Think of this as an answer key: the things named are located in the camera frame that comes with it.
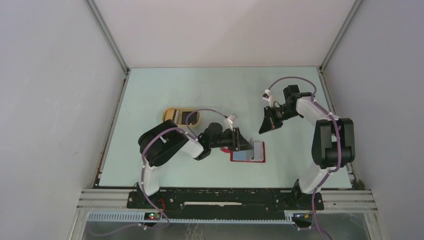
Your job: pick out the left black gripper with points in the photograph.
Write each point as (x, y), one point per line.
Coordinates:
(238, 142)

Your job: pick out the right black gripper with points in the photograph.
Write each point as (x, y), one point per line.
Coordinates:
(269, 122)

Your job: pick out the red card holder wallet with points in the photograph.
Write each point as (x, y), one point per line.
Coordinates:
(255, 155)

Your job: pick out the beige oval tray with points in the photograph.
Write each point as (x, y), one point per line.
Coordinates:
(175, 114)

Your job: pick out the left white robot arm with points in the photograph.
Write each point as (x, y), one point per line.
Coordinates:
(158, 145)

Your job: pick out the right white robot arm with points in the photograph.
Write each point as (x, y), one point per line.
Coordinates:
(333, 143)

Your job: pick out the black card in tray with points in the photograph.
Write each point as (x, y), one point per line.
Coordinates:
(189, 117)

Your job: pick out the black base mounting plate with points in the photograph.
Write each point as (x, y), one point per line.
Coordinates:
(237, 204)

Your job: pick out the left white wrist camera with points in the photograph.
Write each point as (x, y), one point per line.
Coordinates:
(229, 121)

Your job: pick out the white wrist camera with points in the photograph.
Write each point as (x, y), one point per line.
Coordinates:
(229, 121)
(268, 97)

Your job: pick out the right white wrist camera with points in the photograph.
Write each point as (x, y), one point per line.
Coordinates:
(268, 97)

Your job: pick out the aluminium frame rail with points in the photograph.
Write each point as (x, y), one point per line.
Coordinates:
(113, 202)

